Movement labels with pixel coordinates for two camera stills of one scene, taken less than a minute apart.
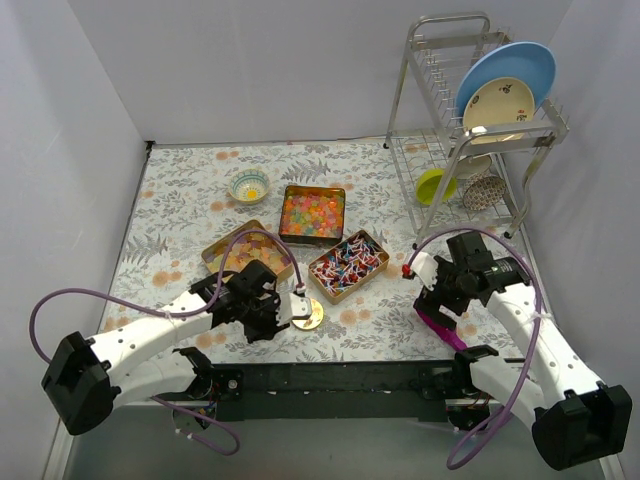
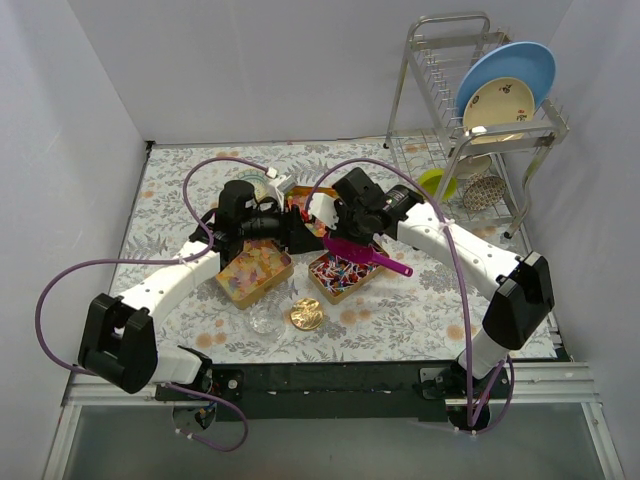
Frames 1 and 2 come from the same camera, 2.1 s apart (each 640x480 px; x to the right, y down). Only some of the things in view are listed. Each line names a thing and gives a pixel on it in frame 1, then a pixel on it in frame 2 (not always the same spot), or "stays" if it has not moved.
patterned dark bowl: (482, 191) stays
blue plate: (529, 62) stays
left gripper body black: (270, 316) to (291, 228)
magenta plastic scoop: (447, 332) to (362, 253)
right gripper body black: (439, 302) to (347, 235)
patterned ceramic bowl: (248, 185) stays
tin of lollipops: (343, 268) stays
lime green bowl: (428, 183) stays
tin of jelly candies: (258, 246) stays
